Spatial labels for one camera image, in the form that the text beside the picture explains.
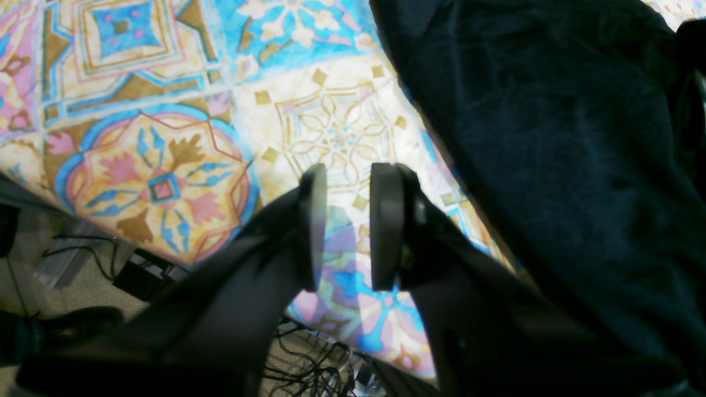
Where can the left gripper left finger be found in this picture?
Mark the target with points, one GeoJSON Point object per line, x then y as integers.
{"type": "Point", "coordinates": [210, 334]}

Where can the patterned colourful tablecloth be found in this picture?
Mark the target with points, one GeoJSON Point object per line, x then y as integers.
{"type": "Point", "coordinates": [170, 124]}

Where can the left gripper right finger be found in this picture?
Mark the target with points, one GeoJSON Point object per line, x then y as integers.
{"type": "Point", "coordinates": [489, 333]}

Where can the black t-shirt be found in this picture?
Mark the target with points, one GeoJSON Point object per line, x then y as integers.
{"type": "Point", "coordinates": [579, 130]}

